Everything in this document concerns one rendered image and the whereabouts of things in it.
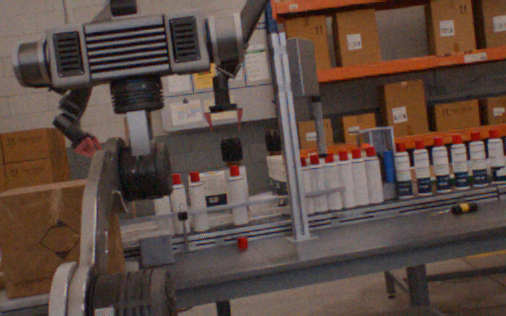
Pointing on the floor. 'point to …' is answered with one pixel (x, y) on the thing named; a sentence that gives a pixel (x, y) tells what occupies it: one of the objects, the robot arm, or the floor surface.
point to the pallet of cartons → (13, 170)
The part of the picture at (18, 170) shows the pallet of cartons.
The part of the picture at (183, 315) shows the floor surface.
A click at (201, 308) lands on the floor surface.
